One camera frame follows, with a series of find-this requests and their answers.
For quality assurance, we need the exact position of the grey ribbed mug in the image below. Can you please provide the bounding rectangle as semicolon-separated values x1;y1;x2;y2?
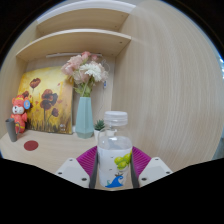
4;118;18;143

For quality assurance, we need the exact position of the white light bar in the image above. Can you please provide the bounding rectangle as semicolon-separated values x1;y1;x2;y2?
45;51;103;59

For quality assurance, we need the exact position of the teal faceted vase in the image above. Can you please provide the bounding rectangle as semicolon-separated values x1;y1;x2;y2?
75;96;95;139

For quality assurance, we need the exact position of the yellow poppy flower painting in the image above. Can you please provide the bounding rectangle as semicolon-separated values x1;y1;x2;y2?
17;65;75;135

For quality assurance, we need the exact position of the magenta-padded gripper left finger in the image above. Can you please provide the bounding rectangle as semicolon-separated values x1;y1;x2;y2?
54;146;99;189

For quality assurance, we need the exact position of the flat round red coaster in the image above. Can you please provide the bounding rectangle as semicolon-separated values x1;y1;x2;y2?
23;140;40;152

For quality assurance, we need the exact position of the small potted succulent plant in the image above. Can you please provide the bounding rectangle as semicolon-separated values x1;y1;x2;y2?
93;119;106;141

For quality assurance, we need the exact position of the red plush bear toy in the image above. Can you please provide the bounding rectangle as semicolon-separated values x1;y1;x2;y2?
9;94;32;135

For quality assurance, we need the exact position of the clear plastic drink bottle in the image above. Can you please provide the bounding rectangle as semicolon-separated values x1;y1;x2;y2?
96;110;134;190

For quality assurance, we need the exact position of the pink and white flower bouquet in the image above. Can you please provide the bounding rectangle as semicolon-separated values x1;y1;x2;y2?
60;50;110;98

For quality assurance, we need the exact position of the light wood shelf unit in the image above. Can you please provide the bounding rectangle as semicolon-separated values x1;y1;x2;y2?
15;8;133;63

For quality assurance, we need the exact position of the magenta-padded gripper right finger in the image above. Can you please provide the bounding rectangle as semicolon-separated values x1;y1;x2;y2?
129;146;173;189

